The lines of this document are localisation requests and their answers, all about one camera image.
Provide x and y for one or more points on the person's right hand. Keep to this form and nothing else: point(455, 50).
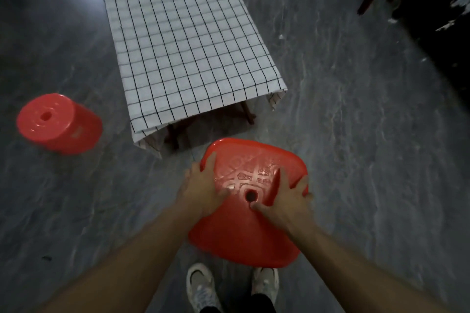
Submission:
point(293, 213)

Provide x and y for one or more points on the person's left hand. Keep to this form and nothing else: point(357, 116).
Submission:
point(202, 191)

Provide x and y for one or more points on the red plastic stool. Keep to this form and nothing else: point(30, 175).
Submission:
point(238, 243)
point(66, 133)

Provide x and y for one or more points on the person's right forearm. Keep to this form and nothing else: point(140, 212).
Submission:
point(367, 272)

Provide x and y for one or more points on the person's left forearm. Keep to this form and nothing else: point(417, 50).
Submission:
point(121, 272)

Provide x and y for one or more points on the person's right white shoe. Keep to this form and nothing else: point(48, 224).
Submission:
point(266, 283)

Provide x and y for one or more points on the person's white shoe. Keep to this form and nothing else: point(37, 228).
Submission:
point(202, 287)
point(266, 283)

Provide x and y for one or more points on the person's left white shoe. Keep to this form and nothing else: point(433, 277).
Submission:
point(202, 287)

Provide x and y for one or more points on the person's black trousers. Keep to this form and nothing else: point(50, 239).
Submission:
point(257, 305)

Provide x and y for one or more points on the dark wooden bench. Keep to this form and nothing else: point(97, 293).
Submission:
point(440, 48)

